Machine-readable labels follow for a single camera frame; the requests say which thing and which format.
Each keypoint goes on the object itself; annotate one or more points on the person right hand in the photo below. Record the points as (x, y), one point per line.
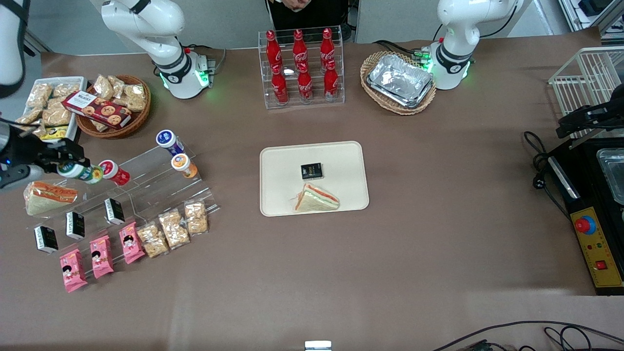
(288, 3)

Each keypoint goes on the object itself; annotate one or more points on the black articulated mount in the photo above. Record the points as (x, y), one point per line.
(587, 119)

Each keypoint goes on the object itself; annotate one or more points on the black white small carton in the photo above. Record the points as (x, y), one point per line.
(114, 211)
(46, 239)
(75, 225)

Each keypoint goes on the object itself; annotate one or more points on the small white device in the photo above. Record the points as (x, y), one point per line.
(318, 345)

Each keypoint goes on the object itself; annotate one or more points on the clear metal-rimmed container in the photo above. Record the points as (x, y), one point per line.
(613, 173)

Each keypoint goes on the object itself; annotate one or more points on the clear acrylic bottle rack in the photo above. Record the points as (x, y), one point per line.
(292, 105)

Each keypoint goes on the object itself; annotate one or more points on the wrapped triangle sandwich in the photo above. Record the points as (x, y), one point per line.
(314, 201)
(48, 197)

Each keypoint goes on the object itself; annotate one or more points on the dark brown wicker basket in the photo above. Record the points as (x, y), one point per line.
(134, 122)

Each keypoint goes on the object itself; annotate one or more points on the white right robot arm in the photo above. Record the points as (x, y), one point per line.
(146, 24)

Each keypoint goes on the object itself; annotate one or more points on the aluminium foil tray stack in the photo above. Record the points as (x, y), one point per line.
(399, 80)

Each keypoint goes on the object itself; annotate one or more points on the white rectangular plastic bin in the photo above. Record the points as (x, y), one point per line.
(74, 124)

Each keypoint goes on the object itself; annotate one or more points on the red cola bottle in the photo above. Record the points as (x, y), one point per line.
(326, 46)
(273, 48)
(299, 46)
(304, 85)
(330, 82)
(279, 87)

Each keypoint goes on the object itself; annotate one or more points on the green gum bottle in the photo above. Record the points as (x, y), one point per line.
(83, 172)

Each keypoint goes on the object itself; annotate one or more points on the clear acrylic stepped stand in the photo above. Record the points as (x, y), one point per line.
(153, 185)

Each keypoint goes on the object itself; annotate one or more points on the red cookie box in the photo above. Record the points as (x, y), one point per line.
(97, 109)

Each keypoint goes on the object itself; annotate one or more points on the light wicker basket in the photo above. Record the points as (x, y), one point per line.
(375, 100)

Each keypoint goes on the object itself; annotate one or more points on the purple gum bottle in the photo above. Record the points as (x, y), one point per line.
(166, 139)

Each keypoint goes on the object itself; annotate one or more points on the red gum bottle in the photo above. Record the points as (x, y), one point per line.
(112, 171)

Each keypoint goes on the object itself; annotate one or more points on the yellow snack packet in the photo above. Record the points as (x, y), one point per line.
(54, 132)

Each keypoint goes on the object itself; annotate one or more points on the black machine with yellow panel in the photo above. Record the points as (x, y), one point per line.
(580, 190)

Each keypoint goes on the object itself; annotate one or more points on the beige plastic tray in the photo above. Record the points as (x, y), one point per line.
(336, 165)

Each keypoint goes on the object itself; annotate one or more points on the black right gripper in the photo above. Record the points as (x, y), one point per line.
(25, 152)

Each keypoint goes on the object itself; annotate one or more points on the standing person body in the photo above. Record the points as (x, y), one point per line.
(321, 14)

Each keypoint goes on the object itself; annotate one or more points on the orange gum bottle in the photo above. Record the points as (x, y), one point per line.
(183, 164)

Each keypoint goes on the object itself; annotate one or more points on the pink snack packet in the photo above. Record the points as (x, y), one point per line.
(73, 270)
(131, 243)
(101, 257)

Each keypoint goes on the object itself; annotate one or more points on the clear bag of crackers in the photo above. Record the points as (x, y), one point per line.
(135, 97)
(118, 83)
(196, 217)
(174, 229)
(103, 87)
(66, 89)
(29, 117)
(56, 116)
(152, 240)
(39, 95)

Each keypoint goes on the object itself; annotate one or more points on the person left hand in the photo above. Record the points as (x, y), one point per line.
(301, 4)

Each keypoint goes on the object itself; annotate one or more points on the red emergency stop button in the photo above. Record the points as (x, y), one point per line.
(584, 224)

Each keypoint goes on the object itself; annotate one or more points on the small black box gold print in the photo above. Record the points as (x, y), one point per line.
(311, 171)

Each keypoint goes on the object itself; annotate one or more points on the aluminium frame shelf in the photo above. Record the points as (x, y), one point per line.
(592, 19)

